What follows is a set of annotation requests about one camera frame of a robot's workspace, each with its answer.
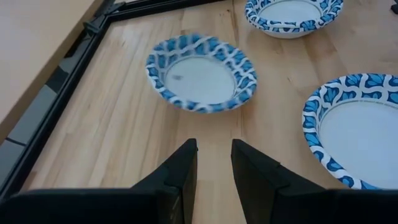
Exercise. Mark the black aluminium table frame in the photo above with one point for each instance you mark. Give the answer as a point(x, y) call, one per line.
point(96, 24)

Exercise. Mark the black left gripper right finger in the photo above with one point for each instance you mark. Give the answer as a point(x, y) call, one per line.
point(264, 186)

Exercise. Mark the tan wooden desk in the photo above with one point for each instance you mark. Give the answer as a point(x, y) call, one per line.
point(31, 46)

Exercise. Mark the blue white patterned paper bowl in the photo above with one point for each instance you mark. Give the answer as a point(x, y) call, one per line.
point(289, 12)
point(199, 81)
point(357, 140)

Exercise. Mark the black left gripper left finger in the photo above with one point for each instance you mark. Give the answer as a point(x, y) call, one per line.
point(177, 186)

